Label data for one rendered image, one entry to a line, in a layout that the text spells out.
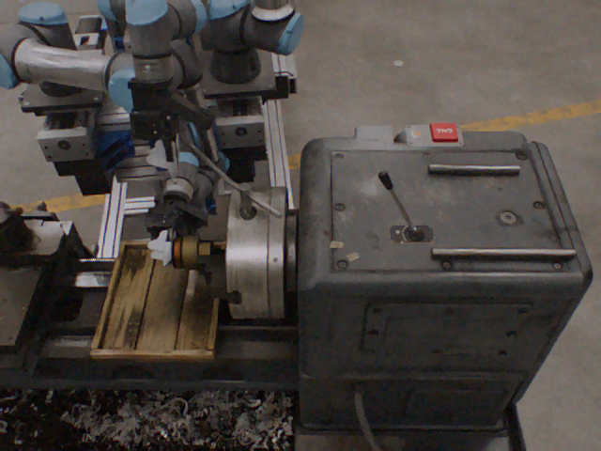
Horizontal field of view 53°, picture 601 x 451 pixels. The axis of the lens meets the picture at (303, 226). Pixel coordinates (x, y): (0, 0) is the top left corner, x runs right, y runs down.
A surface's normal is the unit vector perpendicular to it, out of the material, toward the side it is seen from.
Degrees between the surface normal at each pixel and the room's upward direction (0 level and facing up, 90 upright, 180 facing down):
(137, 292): 0
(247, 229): 21
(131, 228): 0
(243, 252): 39
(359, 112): 0
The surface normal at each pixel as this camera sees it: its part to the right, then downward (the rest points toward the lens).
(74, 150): 0.11, 0.75
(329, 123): -0.01, -0.65
